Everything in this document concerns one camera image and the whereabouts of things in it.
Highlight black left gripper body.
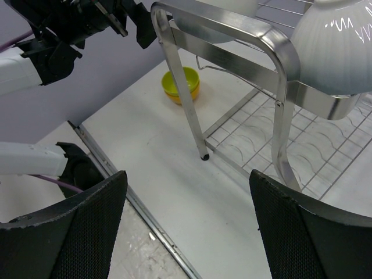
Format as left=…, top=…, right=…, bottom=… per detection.
left=55, top=1, right=128, bottom=48

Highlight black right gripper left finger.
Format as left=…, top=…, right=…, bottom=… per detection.
left=1, top=171, right=127, bottom=278

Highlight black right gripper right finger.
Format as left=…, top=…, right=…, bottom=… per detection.
left=249, top=170, right=371, bottom=278

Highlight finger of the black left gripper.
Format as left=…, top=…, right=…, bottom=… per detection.
left=127, top=1, right=157, bottom=49

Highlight large white bowl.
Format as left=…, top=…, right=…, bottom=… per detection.
left=173, top=0, right=259, bottom=44
left=291, top=1, right=371, bottom=95

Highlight green bowl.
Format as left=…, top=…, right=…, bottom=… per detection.
left=161, top=66, right=200, bottom=96

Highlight orange bowl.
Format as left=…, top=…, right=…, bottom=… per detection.
left=163, top=84, right=201, bottom=105

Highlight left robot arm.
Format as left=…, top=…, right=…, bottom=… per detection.
left=1, top=1, right=156, bottom=197

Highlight stainless steel dish rack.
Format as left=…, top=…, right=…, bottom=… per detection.
left=151, top=1, right=371, bottom=199

